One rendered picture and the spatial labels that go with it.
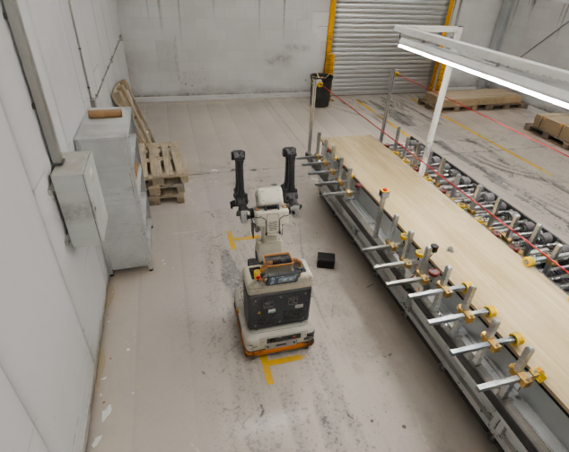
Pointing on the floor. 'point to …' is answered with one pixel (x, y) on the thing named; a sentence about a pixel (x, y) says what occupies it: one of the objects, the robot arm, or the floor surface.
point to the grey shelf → (119, 187)
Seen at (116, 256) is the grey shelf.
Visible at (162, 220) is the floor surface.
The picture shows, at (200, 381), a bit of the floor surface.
